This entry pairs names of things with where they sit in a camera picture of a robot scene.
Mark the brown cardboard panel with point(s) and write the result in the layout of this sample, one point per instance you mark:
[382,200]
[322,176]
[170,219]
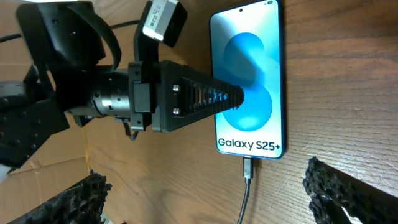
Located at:
[63,159]

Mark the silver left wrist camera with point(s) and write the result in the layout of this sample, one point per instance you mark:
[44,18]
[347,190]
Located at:
[164,21]

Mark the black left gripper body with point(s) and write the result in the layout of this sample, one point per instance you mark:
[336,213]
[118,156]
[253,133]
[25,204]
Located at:
[151,97]

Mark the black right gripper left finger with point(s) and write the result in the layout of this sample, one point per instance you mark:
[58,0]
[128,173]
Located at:
[81,203]

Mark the blue Galaxy smartphone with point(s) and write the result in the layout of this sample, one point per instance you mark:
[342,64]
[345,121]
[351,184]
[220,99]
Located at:
[247,50]

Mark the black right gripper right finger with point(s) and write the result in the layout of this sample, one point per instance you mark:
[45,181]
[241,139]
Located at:
[335,196]

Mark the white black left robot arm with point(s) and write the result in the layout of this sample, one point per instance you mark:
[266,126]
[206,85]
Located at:
[75,71]

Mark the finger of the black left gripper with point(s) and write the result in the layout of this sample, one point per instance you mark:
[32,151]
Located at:
[195,96]

